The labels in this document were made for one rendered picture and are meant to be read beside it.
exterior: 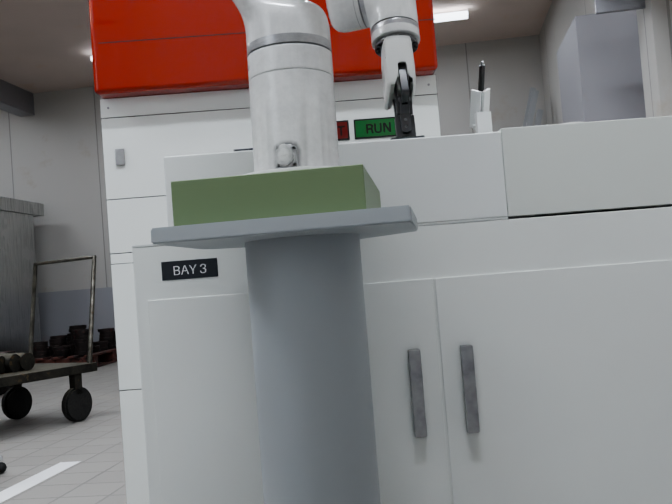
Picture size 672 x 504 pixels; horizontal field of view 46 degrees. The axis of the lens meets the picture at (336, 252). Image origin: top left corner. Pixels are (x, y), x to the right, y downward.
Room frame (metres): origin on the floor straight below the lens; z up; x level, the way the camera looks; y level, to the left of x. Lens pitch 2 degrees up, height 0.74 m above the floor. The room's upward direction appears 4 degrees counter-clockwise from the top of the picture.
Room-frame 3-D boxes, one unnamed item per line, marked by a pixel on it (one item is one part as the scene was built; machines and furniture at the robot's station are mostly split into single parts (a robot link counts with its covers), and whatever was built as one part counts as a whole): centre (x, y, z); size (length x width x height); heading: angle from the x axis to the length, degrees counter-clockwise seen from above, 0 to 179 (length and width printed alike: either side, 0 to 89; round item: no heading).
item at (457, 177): (1.33, -0.01, 0.89); 0.55 x 0.09 x 0.14; 91
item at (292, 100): (1.11, 0.04, 0.97); 0.19 x 0.19 x 0.18
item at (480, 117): (1.59, -0.31, 1.03); 0.06 x 0.04 x 0.13; 1
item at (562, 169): (1.60, -0.45, 0.89); 0.62 x 0.35 x 0.14; 1
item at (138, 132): (1.91, 0.13, 1.02); 0.81 x 0.03 x 0.40; 91
